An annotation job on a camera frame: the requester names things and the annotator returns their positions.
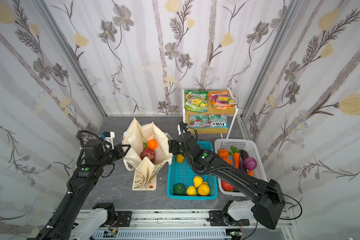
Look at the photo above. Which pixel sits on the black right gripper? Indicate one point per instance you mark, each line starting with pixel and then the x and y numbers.
pixel 174 146

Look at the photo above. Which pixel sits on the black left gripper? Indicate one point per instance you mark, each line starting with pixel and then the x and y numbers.
pixel 117 151

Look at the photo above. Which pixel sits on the pink dragon fruit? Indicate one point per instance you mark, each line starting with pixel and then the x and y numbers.
pixel 148 153

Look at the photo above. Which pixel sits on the orange fruit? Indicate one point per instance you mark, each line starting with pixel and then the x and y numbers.
pixel 152 144

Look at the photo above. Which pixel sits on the cream floral grocery tote bag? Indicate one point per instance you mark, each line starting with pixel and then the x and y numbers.
pixel 145 172

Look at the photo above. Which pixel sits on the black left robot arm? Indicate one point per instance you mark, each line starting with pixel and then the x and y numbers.
pixel 97 151

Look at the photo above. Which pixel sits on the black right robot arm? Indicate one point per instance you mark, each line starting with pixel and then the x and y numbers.
pixel 267 196

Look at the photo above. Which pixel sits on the green red candy bag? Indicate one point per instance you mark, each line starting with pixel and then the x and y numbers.
pixel 199 121

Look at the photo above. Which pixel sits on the Fox's candy bag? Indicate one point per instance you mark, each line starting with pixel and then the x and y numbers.
pixel 218 121

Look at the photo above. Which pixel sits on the green snack bag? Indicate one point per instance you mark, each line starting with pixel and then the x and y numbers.
pixel 196 101

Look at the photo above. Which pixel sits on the orange snack bag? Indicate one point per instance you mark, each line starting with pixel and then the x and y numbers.
pixel 221 100

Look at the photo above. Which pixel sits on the yellow lemon top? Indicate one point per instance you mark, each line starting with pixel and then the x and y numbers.
pixel 180 159

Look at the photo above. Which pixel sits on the yellow lemon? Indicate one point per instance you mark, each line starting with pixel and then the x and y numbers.
pixel 192 191
pixel 197 180
pixel 180 159

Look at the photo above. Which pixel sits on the teal plastic basket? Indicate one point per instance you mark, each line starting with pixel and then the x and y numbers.
pixel 181 173

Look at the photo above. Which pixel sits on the yellow lemon right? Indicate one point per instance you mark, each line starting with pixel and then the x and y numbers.
pixel 197 180

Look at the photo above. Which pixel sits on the orange bell pepper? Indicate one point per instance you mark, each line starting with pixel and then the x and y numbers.
pixel 223 153

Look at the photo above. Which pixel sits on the green avocado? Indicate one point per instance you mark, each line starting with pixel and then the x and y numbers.
pixel 179 190

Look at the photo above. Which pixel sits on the yellow lemon middle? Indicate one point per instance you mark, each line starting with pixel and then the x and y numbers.
pixel 192 191

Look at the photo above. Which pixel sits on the large yellow citrus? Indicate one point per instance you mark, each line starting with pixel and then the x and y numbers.
pixel 204 189

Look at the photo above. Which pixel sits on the red tomato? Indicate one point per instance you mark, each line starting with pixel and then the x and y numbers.
pixel 227 187

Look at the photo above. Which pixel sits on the white wooden two-tier shelf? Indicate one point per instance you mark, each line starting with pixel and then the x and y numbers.
pixel 225 133

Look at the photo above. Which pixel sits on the purple eggplant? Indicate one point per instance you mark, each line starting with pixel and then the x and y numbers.
pixel 243 156

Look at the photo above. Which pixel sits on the white plastic basket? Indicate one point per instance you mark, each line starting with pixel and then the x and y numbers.
pixel 247 145

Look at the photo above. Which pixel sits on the purple onion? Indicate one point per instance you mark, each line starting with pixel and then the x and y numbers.
pixel 250 164

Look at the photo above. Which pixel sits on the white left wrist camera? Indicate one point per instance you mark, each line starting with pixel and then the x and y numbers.
pixel 109 137

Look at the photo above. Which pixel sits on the aluminium mounting rail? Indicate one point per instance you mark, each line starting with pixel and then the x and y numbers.
pixel 185 225

